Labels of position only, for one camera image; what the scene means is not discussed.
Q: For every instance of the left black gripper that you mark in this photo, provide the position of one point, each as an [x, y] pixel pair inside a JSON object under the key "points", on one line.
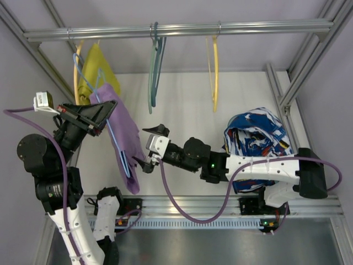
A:
{"points": [[78, 120]]}

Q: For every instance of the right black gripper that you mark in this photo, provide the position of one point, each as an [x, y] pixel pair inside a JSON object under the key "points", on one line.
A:
{"points": [[151, 153]]}

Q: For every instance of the purple trousers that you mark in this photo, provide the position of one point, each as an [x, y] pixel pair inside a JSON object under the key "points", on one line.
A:
{"points": [[127, 134]]}

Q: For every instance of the light blue hanger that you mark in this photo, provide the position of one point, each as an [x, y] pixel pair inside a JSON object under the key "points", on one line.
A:
{"points": [[95, 91]]}

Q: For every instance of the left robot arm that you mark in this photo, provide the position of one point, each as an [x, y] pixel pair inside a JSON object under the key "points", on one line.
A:
{"points": [[45, 156]]}

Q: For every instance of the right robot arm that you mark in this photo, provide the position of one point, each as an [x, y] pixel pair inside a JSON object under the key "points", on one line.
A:
{"points": [[295, 176]]}

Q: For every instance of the left yellow hanger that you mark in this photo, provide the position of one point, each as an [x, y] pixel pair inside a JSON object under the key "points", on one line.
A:
{"points": [[75, 72]]}

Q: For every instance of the yellow hanger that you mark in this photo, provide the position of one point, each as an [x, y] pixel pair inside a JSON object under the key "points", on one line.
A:
{"points": [[213, 75], [75, 72]]}

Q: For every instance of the yellow-green trousers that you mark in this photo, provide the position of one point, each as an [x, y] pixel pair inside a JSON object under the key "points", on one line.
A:
{"points": [[95, 60]]}

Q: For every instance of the right yellow hanger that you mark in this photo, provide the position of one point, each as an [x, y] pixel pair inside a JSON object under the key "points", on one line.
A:
{"points": [[213, 75]]}

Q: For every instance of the light green hanger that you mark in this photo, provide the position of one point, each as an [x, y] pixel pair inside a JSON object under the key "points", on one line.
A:
{"points": [[155, 52]]}

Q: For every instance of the dark teal hanger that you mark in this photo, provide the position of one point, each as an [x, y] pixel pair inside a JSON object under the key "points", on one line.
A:
{"points": [[159, 67]]}

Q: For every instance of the blue patterned clothes pile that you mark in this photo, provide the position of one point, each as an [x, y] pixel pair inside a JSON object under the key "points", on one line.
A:
{"points": [[262, 134]]}

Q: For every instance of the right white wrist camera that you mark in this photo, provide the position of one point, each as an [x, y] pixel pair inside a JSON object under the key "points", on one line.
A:
{"points": [[158, 145]]}

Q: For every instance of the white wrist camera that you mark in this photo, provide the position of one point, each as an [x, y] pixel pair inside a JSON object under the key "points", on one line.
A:
{"points": [[43, 102], [158, 145]]}

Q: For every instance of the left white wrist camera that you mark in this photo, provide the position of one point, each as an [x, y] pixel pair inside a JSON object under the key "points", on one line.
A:
{"points": [[43, 102]]}

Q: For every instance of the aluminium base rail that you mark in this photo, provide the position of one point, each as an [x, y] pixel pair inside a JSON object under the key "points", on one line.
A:
{"points": [[158, 212]]}

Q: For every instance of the aluminium hanging rail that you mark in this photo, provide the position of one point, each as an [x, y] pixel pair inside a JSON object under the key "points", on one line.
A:
{"points": [[170, 30]]}

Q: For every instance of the left aluminium frame post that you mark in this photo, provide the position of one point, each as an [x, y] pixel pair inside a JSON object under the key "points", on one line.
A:
{"points": [[35, 51]]}

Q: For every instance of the aluminium frame post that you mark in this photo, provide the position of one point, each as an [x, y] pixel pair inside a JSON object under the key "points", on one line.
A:
{"points": [[35, 51], [316, 45]]}

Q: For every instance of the right aluminium frame post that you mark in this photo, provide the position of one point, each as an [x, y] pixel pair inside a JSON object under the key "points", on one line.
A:
{"points": [[316, 45]]}

